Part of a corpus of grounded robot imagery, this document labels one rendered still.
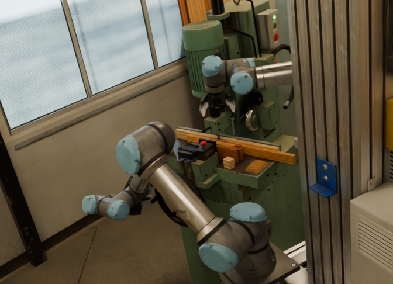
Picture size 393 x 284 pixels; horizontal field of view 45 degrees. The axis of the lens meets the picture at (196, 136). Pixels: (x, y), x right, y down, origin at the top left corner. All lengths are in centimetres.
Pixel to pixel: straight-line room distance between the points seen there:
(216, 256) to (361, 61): 72
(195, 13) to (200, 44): 165
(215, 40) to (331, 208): 95
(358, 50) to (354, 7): 10
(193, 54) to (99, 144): 158
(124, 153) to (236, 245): 45
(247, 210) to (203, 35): 80
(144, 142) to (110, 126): 198
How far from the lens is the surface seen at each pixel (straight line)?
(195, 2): 369
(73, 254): 343
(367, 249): 132
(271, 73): 164
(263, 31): 227
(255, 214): 156
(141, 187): 187
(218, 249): 147
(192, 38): 205
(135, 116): 361
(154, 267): 310
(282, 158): 213
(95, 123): 342
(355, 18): 113
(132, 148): 150
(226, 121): 226
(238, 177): 210
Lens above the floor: 195
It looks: 25 degrees down
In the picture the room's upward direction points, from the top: 10 degrees counter-clockwise
